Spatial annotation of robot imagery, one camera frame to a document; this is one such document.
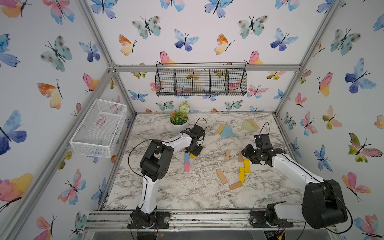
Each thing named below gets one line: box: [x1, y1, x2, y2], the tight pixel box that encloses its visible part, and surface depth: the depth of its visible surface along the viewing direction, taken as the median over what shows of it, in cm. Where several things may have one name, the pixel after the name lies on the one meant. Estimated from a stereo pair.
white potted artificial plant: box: [169, 100, 190, 131], surface depth 101 cm
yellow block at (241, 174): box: [239, 166, 245, 183], surface depth 90 cm
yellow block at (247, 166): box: [243, 158, 251, 174], surface depth 92 cm
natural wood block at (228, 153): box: [225, 149, 231, 162], surface depth 98 cm
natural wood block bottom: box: [228, 182, 243, 191], surface depth 86 cm
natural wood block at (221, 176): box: [216, 168, 228, 185], surface depth 90 cm
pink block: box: [184, 162, 190, 173], surface depth 94 cm
